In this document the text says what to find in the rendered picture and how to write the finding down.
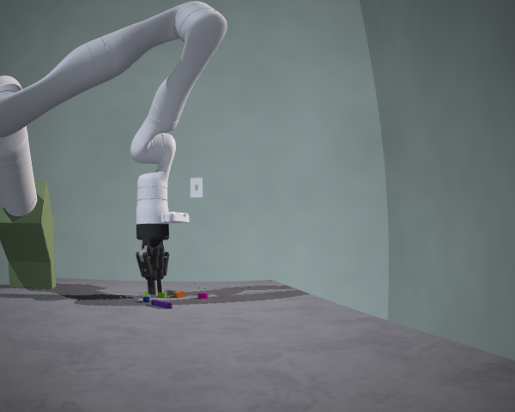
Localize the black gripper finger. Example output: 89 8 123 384
136 245 160 297
156 248 169 293

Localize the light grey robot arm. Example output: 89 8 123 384
0 1 227 224

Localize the purple rod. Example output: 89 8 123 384
151 300 172 309

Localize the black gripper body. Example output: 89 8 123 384
136 223 169 264

